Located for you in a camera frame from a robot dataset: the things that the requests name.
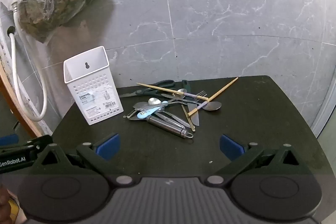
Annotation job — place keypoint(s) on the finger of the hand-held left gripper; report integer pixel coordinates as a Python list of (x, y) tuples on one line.
[(9, 139)]

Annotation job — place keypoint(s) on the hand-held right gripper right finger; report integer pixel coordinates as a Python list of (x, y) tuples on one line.
[(231, 147)]

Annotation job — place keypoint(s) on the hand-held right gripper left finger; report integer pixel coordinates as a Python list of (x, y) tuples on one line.
[(109, 147)]

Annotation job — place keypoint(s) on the small metal utensil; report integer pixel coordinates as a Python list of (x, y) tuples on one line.
[(132, 118)]

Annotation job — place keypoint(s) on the large metal spoon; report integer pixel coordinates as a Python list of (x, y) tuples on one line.
[(212, 106)]

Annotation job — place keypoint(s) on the thin brass stick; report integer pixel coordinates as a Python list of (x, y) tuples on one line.
[(189, 120)]

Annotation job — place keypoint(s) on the wooden chopstick with purple band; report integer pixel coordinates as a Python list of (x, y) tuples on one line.
[(223, 88)]

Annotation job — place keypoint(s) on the metal fork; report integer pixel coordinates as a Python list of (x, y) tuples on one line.
[(202, 94)]

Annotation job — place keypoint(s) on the white perforated utensil holder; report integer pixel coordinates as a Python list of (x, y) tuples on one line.
[(92, 87)]

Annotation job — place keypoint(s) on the metal tongs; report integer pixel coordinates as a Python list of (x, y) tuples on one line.
[(173, 119)]

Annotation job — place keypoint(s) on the small metal spoon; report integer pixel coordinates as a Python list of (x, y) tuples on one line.
[(181, 91), (154, 101)]

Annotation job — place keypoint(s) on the metal table knife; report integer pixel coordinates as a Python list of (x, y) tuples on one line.
[(178, 97)]

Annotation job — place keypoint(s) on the gold chopsticks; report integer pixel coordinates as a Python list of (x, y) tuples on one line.
[(157, 88)]

